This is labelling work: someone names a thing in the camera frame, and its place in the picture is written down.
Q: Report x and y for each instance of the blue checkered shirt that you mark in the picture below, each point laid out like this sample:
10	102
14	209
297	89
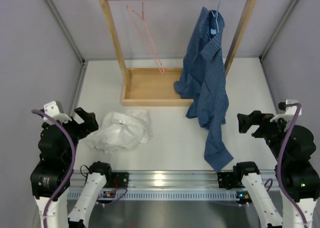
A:
203	79

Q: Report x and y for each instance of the wooden clothes rack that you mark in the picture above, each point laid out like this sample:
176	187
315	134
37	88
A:
149	87

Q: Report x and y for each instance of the right aluminium frame post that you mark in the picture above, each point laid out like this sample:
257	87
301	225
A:
271	40

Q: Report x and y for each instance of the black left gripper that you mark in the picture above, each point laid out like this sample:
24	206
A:
90	125

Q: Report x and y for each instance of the slotted cable duct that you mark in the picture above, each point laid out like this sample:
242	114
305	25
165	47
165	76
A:
175	195

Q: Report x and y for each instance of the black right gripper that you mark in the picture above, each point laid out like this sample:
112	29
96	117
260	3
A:
256	117

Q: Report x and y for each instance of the blue wire hanger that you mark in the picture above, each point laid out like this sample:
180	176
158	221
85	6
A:
218	10

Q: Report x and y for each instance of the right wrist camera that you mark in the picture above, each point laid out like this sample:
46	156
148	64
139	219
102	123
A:
287	110

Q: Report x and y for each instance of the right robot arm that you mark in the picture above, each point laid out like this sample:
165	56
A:
298	181

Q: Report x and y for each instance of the aluminium mounting rail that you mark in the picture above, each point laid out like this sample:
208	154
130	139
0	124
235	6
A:
172	179

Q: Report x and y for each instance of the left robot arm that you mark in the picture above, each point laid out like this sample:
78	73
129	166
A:
50	179

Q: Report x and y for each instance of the white shirt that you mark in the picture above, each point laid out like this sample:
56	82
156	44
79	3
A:
121	131

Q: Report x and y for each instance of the left aluminium frame post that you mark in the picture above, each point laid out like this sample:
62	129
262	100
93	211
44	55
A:
83	64

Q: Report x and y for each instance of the pink wire hanger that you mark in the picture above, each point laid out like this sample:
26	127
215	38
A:
147	39

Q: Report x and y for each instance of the aluminium frame post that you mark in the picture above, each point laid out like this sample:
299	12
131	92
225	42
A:
83	64
271	40

